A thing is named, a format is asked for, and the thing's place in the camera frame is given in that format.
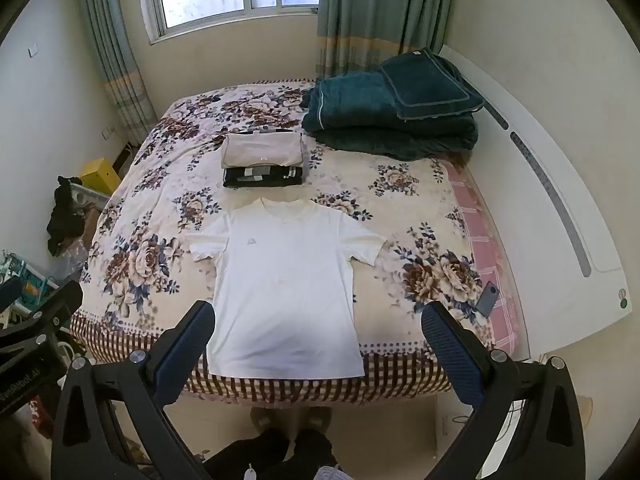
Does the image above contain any white t-shirt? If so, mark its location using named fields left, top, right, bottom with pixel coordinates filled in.
left=186, top=198, right=386, bottom=380

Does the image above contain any black clothes pile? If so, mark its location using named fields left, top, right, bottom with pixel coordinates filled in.
left=47, top=176, right=85, bottom=257

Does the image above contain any green rack with items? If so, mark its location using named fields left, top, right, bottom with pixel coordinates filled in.
left=1, top=250, right=58, bottom=328

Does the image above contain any pink plaid sheet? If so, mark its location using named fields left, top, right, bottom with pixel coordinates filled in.
left=442, top=162, right=521, bottom=356

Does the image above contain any smartphone on bed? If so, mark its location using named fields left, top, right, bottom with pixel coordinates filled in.
left=475, top=282, right=500, bottom=318

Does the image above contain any white headboard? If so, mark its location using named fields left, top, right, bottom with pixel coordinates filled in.
left=440, top=47, right=632, bottom=358

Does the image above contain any yellow box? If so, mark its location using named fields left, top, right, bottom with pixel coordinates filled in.
left=79, top=158, right=120, bottom=195

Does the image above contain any folded black patterned garment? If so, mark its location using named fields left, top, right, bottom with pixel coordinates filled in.
left=222, top=166, right=304, bottom=188

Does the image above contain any left green curtain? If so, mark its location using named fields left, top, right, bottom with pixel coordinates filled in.
left=79, top=0, right=157, bottom=146

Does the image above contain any green curtain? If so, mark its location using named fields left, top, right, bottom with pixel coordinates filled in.
left=316, top=0, right=452, bottom=78
left=79, top=0, right=157, bottom=146

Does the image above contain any folded beige garment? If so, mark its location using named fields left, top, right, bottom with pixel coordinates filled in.
left=221, top=131, right=304, bottom=169

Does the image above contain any dark green folded quilt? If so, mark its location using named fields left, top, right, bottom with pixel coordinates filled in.
left=300, top=72, right=478, bottom=162

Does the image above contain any dark green pillow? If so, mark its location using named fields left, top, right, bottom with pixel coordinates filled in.
left=378, top=49, right=485, bottom=120

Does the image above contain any right green curtain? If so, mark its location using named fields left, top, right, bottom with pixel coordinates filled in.
left=316, top=0, right=452, bottom=78

